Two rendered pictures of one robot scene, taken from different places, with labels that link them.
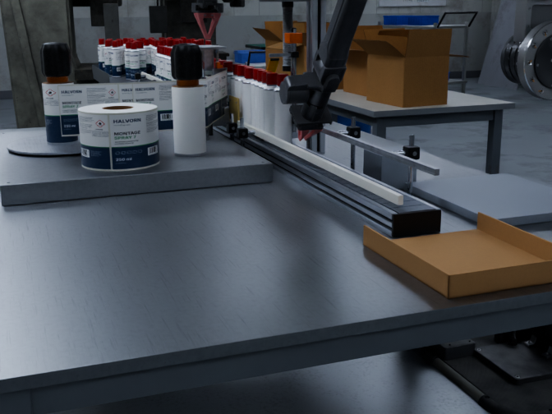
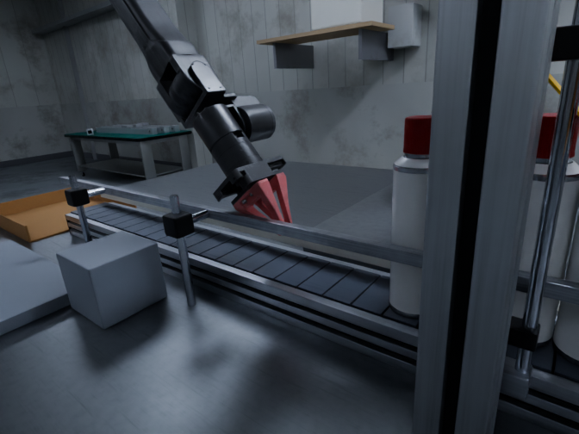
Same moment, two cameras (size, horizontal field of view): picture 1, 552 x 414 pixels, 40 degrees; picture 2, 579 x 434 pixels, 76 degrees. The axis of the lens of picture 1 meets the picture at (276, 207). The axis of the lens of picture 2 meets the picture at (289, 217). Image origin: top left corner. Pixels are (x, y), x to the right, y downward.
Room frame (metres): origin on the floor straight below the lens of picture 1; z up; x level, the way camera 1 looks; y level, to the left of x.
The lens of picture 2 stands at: (2.45, -0.32, 1.12)
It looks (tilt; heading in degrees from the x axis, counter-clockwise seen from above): 19 degrees down; 149
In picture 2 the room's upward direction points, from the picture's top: 4 degrees counter-clockwise
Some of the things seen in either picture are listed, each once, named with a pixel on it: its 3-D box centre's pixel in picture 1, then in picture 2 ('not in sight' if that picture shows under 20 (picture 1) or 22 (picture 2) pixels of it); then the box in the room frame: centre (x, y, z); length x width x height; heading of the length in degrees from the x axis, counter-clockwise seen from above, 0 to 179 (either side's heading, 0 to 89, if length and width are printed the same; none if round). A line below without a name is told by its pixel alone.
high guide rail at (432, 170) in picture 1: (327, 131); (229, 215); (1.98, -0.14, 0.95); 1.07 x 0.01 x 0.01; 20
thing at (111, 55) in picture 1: (151, 56); not in sight; (4.61, 0.73, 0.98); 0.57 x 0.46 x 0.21; 110
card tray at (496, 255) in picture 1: (465, 250); (60, 208); (1.31, -0.34, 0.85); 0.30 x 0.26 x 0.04; 20
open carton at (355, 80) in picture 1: (379, 60); not in sight; (4.35, -0.59, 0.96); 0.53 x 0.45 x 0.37; 111
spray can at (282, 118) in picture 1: (282, 109); (417, 219); (2.21, -0.02, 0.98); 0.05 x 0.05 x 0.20
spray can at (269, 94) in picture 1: (272, 108); not in sight; (2.25, 0.01, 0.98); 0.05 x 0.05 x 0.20
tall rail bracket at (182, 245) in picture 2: (345, 149); (195, 247); (1.96, -0.18, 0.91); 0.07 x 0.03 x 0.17; 110
